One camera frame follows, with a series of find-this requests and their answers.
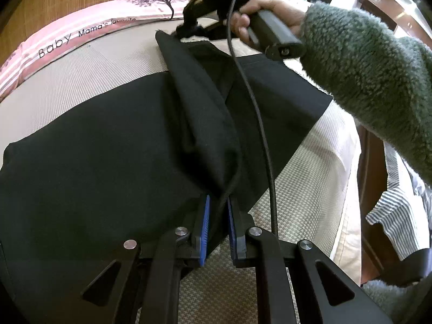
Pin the pink striped pillow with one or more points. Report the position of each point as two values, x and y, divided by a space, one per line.
67 37

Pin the green fleece jacket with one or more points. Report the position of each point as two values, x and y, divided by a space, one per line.
381 297

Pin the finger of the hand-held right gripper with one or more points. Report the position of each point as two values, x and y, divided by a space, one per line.
189 29

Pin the grey woven bed mat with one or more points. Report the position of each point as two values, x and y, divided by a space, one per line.
84 81

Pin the striped shirt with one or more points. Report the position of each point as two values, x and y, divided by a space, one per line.
395 209

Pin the black pants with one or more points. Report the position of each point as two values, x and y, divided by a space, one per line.
101 158

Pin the wooden bed frame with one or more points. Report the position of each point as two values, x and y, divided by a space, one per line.
369 192

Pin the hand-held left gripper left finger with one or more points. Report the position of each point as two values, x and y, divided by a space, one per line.
204 229

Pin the person's right forearm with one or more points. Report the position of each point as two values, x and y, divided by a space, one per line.
364 60

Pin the cream bed sheet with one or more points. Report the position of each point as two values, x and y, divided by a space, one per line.
347 175

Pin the person's right hand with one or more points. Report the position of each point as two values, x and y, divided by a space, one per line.
280 10

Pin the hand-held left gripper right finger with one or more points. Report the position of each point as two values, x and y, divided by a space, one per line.
232 229

